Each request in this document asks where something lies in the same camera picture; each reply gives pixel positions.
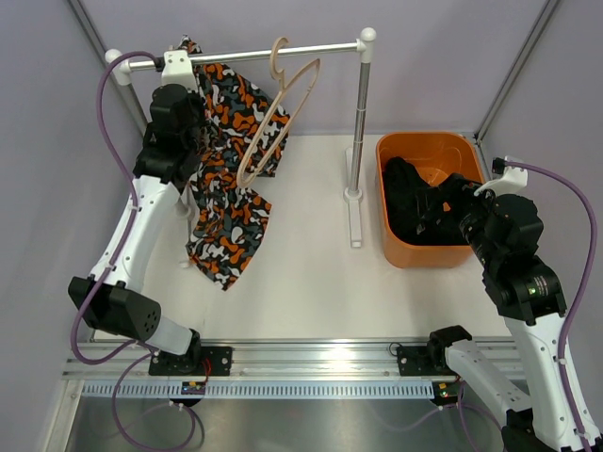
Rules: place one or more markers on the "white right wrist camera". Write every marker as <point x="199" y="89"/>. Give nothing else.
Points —
<point x="511" y="179"/>

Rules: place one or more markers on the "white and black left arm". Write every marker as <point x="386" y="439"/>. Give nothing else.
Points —
<point x="110" y="299"/>

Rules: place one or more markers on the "white slotted cable duct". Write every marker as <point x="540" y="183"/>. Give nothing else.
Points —
<point x="262" y="389"/>

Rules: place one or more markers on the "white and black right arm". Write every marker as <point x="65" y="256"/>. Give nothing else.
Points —
<point x="503" y="231"/>

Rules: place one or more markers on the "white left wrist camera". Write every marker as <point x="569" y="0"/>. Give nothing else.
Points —
<point x="178" y="70"/>

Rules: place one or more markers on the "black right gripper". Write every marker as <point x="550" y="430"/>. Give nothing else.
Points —
<point x="455" y="189"/>

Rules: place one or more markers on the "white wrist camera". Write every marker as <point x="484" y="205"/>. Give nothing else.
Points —
<point x="178" y="70"/>
<point x="511" y="179"/>

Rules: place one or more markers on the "silver clothes rack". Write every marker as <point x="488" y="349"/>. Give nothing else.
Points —
<point x="121" y="67"/>

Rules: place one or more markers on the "orange camouflage shorts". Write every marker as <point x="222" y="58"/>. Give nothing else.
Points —
<point x="232" y="220"/>

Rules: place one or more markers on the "black shorts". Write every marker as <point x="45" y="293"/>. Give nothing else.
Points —
<point x="401" y="181"/>

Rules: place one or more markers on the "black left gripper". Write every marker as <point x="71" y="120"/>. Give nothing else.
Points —
<point x="193" y="98"/>

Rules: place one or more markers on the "orange plastic basket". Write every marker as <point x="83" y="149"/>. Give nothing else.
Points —
<point x="435" y="155"/>

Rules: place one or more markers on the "aluminium mounting rail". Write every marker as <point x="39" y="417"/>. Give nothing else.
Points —
<point x="303" y="360"/>

